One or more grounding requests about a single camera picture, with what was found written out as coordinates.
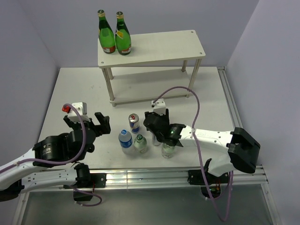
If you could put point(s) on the clear chang bottle left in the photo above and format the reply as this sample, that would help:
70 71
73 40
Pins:
140 144

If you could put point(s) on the clear chang bottle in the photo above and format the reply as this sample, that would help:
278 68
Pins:
140 144
167 150

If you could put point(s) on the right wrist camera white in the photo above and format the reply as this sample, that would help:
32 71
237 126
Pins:
159 106

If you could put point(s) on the white two-tier shelf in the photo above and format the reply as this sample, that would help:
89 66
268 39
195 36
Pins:
158 61

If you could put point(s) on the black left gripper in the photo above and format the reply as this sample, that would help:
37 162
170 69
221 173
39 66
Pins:
104 127

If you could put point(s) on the green glass bottle right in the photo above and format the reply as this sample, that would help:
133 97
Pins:
122 35

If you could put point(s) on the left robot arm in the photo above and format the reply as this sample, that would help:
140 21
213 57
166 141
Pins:
54 161

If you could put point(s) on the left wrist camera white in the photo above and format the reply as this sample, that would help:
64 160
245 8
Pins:
77 110

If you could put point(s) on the clear chang bottle right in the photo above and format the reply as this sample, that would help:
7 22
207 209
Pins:
167 150

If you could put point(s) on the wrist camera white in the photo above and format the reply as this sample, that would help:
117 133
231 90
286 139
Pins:
159 106
77 110

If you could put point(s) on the small pocari sweat bottle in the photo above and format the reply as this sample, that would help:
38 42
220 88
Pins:
126 142

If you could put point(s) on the red bull can front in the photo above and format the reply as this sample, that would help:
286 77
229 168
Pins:
155 141

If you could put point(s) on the green glass bottle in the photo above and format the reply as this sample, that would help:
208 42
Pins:
122 35
105 34

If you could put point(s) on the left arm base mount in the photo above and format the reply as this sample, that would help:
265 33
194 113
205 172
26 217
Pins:
85 191

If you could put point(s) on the aluminium rail frame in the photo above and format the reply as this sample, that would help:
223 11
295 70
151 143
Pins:
146 191

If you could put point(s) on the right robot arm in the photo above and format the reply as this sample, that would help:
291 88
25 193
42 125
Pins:
239 150

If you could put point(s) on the red bull can rear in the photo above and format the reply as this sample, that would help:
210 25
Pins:
134 123

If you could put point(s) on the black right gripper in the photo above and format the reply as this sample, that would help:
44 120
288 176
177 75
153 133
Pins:
166 117

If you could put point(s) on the red bull can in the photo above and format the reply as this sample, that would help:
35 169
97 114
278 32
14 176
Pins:
155 141
134 123

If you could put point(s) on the green glass bottle left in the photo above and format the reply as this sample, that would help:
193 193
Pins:
105 34

